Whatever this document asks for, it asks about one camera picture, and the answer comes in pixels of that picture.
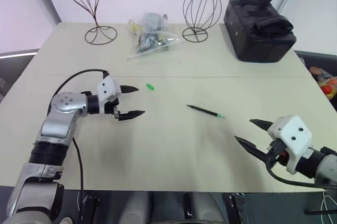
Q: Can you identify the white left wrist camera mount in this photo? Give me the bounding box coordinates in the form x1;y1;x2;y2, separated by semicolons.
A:
96;76;122;115

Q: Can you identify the black metal bracket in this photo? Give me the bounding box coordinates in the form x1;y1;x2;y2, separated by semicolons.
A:
228;193;250;224

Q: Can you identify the black carry case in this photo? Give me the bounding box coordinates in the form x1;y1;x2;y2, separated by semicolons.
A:
223;0;298;64

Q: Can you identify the thin white cable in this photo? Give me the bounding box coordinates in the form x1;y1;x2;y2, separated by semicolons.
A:
320;191;337;220

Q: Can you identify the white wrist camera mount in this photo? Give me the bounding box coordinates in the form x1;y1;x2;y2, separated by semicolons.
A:
267;115;313;175
96;76;122;115

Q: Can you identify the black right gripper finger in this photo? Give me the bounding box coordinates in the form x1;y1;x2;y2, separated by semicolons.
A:
249;119;274;132
234;135;269;164

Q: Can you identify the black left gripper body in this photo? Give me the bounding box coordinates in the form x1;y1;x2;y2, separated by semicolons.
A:
104;94;122;121

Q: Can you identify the clear plastic bag of parts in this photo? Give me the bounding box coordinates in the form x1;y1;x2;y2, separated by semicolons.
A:
126;12;184;62

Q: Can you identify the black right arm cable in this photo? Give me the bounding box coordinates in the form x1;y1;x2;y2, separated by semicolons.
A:
265;155;333;190

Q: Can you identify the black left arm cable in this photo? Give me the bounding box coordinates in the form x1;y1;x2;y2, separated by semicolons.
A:
46;69;110;209

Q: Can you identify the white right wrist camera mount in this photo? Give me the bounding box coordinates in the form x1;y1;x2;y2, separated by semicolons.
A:
267;115;313;175

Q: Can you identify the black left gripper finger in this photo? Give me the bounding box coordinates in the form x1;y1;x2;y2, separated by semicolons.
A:
117;110;146;122
120;85;139;94

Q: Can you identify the tall wire hat stand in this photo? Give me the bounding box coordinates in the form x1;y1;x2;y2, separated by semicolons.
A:
57;0;118;45

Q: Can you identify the round wire head stand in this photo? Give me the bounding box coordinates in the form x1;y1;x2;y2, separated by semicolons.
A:
182;0;222;43

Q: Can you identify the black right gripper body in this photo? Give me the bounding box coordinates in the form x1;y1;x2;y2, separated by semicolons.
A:
265;139;290;169

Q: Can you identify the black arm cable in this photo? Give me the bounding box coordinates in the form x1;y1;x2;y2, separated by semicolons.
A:
46;69;110;209
265;155;333;190

